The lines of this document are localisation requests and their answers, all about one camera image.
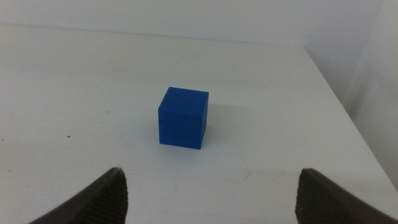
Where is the blue cube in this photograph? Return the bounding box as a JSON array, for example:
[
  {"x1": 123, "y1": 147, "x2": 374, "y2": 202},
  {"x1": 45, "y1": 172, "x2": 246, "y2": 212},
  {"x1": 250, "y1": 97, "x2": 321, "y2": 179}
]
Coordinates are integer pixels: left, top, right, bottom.
[{"x1": 157, "y1": 86, "x2": 210, "y2": 151}]

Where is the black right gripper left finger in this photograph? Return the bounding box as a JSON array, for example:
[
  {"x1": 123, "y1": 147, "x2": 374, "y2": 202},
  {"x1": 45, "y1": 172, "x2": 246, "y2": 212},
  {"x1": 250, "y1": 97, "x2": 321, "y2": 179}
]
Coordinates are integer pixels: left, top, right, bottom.
[{"x1": 27, "y1": 167, "x2": 129, "y2": 224}]

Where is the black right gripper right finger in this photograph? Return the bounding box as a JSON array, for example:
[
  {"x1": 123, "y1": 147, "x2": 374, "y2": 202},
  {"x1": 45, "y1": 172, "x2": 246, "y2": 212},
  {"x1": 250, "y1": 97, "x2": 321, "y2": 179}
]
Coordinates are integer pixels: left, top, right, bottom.
[{"x1": 294, "y1": 168, "x2": 398, "y2": 224}]

